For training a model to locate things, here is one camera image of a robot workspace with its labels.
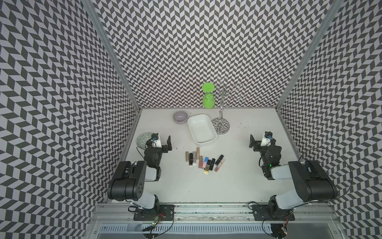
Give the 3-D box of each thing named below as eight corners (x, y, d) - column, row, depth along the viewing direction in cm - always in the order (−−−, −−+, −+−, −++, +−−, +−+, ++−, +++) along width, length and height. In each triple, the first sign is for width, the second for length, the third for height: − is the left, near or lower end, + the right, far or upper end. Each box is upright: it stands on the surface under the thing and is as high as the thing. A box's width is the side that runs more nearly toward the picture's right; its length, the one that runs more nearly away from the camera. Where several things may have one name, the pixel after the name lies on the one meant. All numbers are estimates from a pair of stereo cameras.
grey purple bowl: (172, 121, 112) (171, 116, 107) (178, 114, 116) (177, 109, 111) (184, 127, 108) (184, 122, 103) (190, 120, 113) (190, 114, 108)
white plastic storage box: (197, 151, 96) (197, 145, 90) (187, 122, 111) (186, 115, 105) (219, 144, 99) (221, 138, 93) (206, 117, 115) (206, 110, 109)
